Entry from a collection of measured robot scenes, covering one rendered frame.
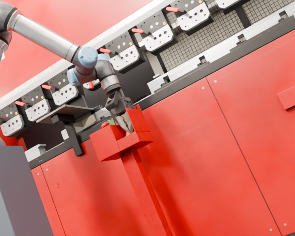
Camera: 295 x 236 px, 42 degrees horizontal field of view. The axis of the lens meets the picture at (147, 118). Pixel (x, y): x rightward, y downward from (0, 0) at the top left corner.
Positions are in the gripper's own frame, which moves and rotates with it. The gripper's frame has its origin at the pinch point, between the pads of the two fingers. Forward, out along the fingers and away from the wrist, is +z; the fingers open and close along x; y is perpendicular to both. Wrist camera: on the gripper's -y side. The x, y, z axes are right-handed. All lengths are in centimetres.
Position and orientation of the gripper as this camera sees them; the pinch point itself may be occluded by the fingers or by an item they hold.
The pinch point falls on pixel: (129, 130)
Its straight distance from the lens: 159.3
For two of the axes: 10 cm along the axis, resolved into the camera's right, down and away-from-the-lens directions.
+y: 3.5, -0.3, 9.4
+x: -8.4, 4.4, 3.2
